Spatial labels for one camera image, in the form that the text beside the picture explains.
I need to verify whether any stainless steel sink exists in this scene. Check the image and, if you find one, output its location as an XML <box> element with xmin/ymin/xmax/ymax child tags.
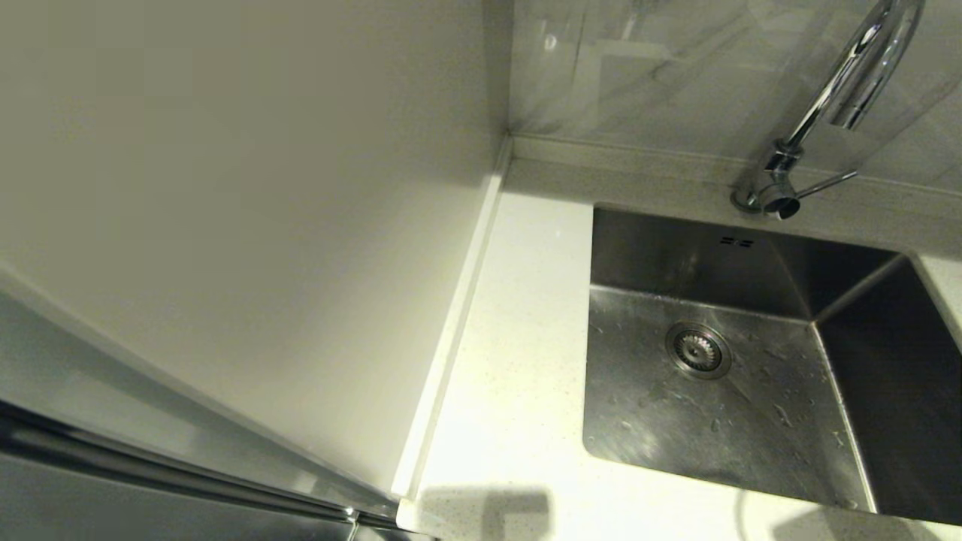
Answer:
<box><xmin>581</xmin><ymin>204</ymin><xmax>962</xmax><ymax>527</ymax></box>

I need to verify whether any round metal drain strainer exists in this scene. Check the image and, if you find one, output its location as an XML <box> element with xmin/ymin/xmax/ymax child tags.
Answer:
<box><xmin>664</xmin><ymin>322</ymin><xmax>732</xmax><ymax>379</ymax></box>

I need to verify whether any tall white cabinet panel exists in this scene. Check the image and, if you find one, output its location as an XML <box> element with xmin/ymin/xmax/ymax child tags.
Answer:
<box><xmin>0</xmin><ymin>0</ymin><xmax>513</xmax><ymax>519</ymax></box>

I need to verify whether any chrome gooseneck faucet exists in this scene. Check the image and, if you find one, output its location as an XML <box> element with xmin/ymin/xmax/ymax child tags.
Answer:
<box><xmin>729</xmin><ymin>0</ymin><xmax>925</xmax><ymax>221</ymax></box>

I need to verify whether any stainless steel appliance door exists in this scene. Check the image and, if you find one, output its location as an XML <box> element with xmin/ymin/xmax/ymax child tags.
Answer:
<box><xmin>0</xmin><ymin>451</ymin><xmax>354</xmax><ymax>541</ymax></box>

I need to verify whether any chrome handle bar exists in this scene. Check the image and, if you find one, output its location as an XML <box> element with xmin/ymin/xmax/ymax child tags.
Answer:
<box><xmin>0</xmin><ymin>402</ymin><xmax>440</xmax><ymax>541</ymax></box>

